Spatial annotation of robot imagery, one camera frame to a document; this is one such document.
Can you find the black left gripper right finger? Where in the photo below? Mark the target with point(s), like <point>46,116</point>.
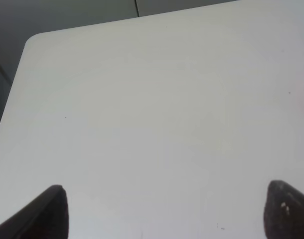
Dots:
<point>283,211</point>

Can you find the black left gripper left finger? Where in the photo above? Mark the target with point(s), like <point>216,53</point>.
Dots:
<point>46,217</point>

